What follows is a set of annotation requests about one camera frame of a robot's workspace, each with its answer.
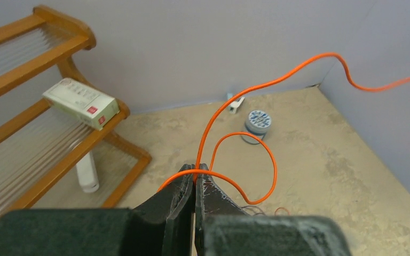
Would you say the white stapler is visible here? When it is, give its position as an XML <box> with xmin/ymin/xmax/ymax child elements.
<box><xmin>75</xmin><ymin>151</ymin><xmax>99</xmax><ymax>193</ymax></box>

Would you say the blue lidded jar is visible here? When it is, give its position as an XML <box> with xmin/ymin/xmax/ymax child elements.
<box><xmin>242</xmin><ymin>110</ymin><xmax>272</xmax><ymax>141</ymax></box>

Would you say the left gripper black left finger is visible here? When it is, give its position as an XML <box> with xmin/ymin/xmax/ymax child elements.
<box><xmin>0</xmin><ymin>175</ymin><xmax>194</xmax><ymax>255</ymax></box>

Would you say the white red carton box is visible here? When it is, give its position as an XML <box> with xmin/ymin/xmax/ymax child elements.
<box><xmin>43</xmin><ymin>78</ymin><xmax>120</xmax><ymax>130</ymax></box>

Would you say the wooden shelf rack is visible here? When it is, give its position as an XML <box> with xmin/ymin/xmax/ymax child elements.
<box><xmin>0</xmin><ymin>5</ymin><xmax>152</xmax><ymax>217</ymax></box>

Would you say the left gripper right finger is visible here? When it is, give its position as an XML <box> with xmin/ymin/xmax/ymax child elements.
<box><xmin>195</xmin><ymin>174</ymin><xmax>351</xmax><ymax>255</ymax></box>

